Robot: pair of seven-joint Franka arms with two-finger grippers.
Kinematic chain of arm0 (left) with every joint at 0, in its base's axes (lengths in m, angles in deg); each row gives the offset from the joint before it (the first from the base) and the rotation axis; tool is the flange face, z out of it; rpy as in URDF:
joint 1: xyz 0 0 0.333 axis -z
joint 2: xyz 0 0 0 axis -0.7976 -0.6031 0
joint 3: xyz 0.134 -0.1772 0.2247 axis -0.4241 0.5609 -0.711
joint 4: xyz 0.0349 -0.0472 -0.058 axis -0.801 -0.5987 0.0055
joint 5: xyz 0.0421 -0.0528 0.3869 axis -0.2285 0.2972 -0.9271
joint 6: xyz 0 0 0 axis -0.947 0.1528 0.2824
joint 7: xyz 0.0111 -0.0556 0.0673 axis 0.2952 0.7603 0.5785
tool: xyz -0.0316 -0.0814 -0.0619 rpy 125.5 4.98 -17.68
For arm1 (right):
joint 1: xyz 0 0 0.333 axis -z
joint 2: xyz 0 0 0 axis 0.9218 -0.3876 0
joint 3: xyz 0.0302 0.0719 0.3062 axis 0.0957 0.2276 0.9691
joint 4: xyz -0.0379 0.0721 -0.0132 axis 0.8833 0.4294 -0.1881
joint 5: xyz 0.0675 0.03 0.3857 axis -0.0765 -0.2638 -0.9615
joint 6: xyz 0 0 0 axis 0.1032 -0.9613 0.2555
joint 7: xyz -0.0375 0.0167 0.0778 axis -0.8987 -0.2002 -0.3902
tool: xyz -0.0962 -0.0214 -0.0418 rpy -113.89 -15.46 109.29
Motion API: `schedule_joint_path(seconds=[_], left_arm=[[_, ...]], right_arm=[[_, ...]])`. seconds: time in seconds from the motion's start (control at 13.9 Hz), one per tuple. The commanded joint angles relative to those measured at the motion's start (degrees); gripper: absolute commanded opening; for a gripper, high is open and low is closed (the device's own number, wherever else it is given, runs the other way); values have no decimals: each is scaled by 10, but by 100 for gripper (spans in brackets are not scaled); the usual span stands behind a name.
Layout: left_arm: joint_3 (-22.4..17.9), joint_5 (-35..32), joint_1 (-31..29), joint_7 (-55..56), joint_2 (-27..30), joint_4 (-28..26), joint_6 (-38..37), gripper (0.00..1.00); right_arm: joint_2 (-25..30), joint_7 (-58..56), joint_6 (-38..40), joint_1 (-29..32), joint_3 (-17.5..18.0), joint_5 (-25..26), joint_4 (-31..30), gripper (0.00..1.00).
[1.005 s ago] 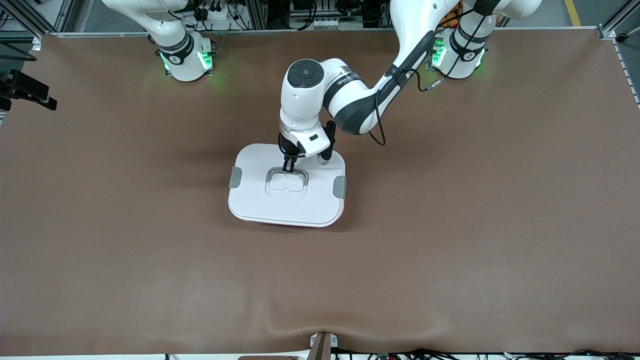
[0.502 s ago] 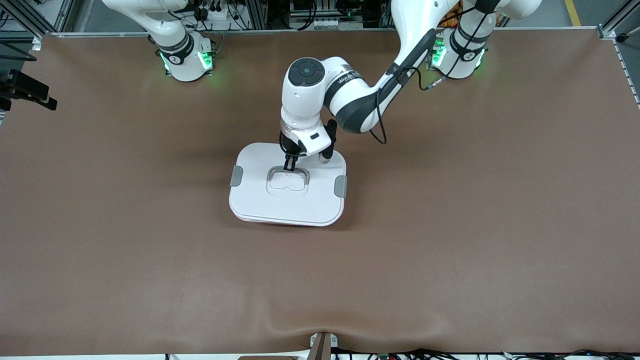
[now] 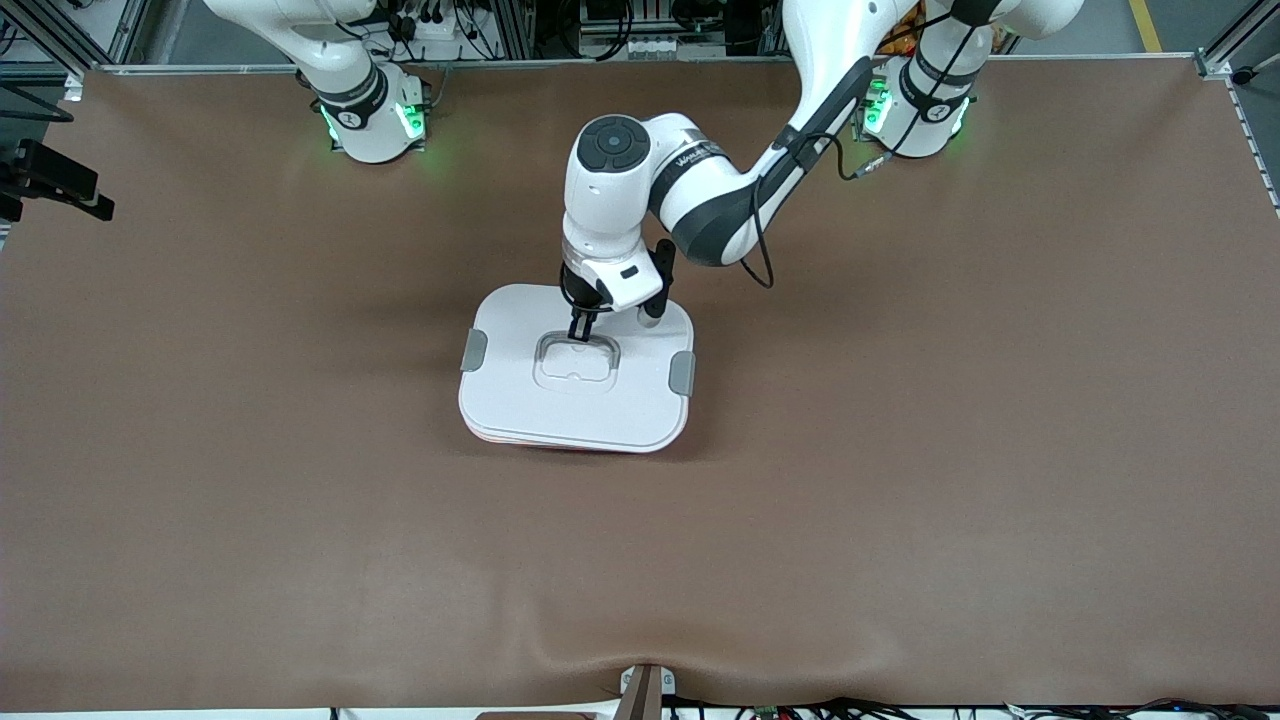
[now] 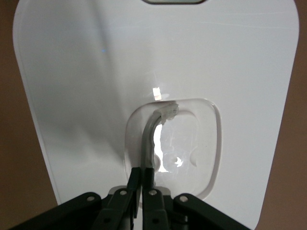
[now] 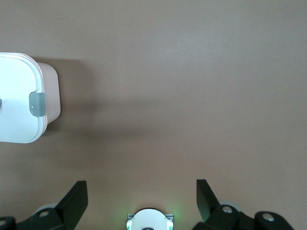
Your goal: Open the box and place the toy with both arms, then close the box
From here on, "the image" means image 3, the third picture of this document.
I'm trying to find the pink plastic box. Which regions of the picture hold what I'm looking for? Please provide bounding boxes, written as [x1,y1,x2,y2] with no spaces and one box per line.
[463,425,689,457]

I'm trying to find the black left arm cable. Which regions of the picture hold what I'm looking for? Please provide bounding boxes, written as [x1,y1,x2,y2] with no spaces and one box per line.
[740,20,991,291]

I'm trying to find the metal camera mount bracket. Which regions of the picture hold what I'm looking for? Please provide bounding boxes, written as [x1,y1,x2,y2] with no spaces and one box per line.
[617,663,676,720]

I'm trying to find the aluminium frame post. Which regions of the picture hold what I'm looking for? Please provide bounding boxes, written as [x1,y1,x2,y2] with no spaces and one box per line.
[0,0,151,76]
[1195,0,1263,81]

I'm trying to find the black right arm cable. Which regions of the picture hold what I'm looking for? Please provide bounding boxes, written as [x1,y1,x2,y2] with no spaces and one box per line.
[0,80,77,123]

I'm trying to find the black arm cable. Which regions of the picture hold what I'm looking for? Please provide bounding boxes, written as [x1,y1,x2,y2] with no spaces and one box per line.
[0,80,77,123]
[740,20,991,291]

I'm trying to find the brown table mat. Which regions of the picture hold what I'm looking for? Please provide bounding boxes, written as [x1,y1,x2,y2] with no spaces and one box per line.
[0,62,1280,713]

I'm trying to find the white power strip black plugs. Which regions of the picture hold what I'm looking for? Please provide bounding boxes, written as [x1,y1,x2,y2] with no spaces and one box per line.
[395,10,463,63]

